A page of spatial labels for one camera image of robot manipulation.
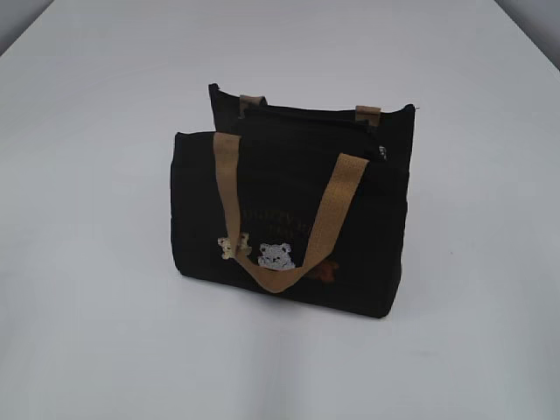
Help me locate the black tote bag tan handles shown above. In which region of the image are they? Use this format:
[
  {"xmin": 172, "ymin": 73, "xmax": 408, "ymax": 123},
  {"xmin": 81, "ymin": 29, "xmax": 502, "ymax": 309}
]
[{"xmin": 170, "ymin": 84, "xmax": 416, "ymax": 319}]

